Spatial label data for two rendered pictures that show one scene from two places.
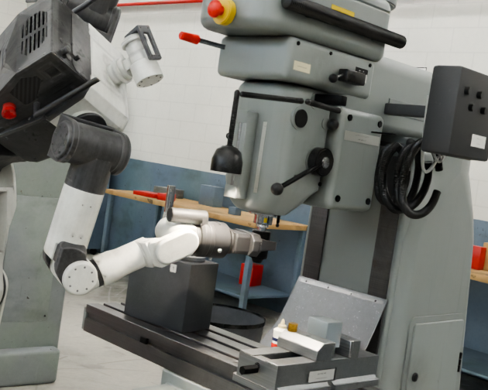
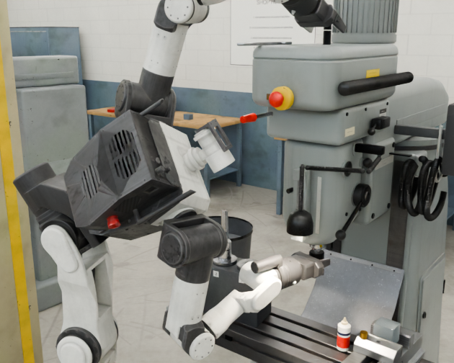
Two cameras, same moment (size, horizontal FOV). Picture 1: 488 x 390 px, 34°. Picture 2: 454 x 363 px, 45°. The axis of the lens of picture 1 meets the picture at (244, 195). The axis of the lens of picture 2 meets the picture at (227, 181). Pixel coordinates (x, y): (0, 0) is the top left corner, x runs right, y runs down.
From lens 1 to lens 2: 0.77 m
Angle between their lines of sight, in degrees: 14
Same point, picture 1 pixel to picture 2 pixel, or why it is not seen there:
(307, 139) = (351, 181)
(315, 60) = (357, 121)
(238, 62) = (288, 128)
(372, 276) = (388, 252)
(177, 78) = (121, 15)
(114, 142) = (214, 238)
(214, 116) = not seen: hidden behind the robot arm
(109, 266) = (219, 325)
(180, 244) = (269, 292)
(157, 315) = not seen: hidden behind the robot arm
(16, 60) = (115, 184)
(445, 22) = not seen: outside the picture
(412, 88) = (408, 104)
